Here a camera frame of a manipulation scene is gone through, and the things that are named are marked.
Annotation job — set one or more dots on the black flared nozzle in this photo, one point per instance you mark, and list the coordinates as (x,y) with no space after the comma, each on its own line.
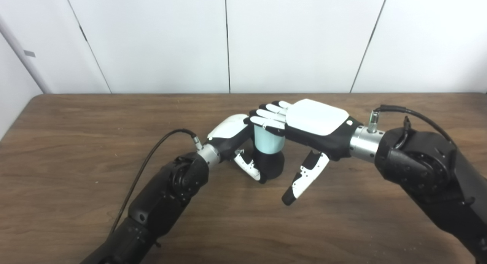
(272,165)

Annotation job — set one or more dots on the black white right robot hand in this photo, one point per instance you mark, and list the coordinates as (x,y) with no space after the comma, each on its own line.
(319,123)

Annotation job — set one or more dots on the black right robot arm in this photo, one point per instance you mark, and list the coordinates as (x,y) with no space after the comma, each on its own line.
(426,169)

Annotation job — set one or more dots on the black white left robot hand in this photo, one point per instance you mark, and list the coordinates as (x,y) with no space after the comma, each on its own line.
(228,131)

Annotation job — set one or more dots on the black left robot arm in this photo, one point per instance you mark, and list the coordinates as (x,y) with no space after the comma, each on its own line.
(163,203)

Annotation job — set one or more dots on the white corner post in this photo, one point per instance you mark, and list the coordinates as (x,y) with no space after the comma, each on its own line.
(26,58)

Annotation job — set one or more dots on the dark panel hinge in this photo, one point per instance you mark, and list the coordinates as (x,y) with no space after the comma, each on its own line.
(83,33)

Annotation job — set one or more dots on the small grey wall label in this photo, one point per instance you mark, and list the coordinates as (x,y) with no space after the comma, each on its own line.
(29,53)

